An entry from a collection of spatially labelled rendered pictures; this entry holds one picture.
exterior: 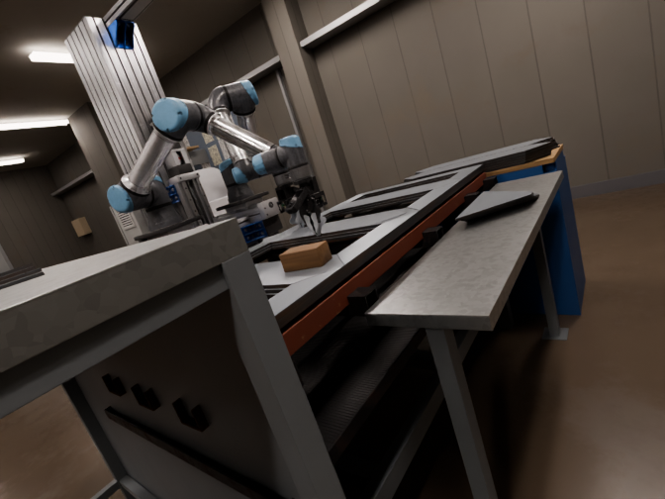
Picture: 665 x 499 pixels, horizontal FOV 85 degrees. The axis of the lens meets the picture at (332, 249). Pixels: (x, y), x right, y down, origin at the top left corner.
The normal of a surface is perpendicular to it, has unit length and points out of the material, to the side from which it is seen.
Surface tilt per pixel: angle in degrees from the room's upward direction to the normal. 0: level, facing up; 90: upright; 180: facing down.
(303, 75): 90
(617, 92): 90
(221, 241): 90
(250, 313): 90
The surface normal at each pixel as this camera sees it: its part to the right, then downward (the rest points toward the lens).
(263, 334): 0.76, -0.10
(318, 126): -0.50, 0.36
